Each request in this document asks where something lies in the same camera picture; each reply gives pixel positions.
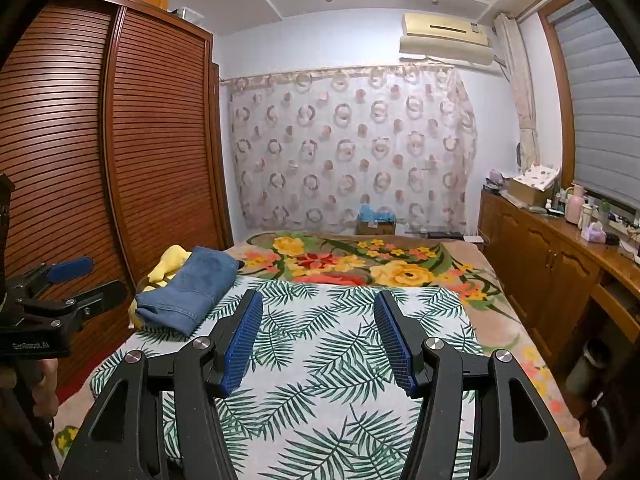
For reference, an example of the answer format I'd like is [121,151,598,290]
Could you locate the wooden sideboard cabinet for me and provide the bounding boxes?
[477,187,640,411]

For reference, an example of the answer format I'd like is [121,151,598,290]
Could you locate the palm leaf printed sheet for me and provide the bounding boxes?
[90,276,483,480]

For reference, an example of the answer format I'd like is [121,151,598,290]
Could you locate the wooden louvered wardrobe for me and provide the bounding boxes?
[0,0,233,401]

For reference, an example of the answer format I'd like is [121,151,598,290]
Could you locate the pink thermos bottle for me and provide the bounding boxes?
[565,184,587,225]

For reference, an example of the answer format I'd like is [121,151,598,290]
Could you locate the tied beige curtain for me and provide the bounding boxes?
[494,12,542,173]

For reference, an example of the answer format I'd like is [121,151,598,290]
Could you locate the open cardboard box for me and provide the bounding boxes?
[507,162,561,206]

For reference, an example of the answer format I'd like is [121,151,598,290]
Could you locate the yellow cloth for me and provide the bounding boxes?
[127,245,193,331]

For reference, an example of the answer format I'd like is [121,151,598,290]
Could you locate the person's dark-sleeved left forearm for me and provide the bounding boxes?
[0,360,61,480]

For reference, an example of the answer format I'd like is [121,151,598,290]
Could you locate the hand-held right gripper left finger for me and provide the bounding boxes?
[59,290,264,480]

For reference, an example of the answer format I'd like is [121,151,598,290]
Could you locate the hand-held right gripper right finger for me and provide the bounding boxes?
[374,290,582,480]

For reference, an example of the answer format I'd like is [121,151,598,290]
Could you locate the blue item on box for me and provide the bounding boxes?
[356,203,398,236]

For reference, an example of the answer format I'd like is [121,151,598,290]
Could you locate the floral blanket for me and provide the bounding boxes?
[52,230,568,461]

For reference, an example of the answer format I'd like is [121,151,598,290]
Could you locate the grey trash bin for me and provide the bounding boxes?
[566,338,612,396]

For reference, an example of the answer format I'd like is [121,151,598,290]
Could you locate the person's left hand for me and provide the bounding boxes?
[22,357,60,418]

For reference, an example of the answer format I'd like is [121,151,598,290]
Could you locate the blue denim pants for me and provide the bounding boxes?
[135,246,238,337]

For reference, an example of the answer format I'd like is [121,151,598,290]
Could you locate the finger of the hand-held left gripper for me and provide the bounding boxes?
[22,281,127,331]
[10,256,94,298]

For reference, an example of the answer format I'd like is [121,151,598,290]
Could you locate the wall air conditioner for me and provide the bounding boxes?
[398,12,496,68]

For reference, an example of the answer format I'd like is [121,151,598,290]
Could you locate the grey window blind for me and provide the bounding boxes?
[547,0,640,211]

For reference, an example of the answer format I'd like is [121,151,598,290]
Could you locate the circle patterned curtain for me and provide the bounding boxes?
[222,65,478,236]

